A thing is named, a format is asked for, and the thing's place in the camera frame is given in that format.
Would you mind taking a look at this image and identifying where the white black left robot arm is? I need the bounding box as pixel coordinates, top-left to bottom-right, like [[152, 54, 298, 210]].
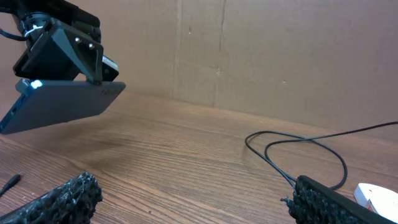
[[1, 0, 119, 85]]

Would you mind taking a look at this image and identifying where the white power strip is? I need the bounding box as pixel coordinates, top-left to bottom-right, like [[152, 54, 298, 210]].
[[354, 183, 397, 223]]

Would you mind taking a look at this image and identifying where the blue screen Galaxy smartphone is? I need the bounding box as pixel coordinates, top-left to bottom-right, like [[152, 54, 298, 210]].
[[1, 79, 126, 134]]

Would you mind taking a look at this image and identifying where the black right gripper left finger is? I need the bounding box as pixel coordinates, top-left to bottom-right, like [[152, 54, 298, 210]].
[[1, 172, 103, 224]]

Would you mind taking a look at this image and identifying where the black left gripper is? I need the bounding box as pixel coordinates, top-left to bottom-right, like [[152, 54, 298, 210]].
[[13, 17, 119, 85]]

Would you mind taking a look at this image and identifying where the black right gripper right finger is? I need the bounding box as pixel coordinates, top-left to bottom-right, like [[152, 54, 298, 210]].
[[281, 175, 394, 224]]

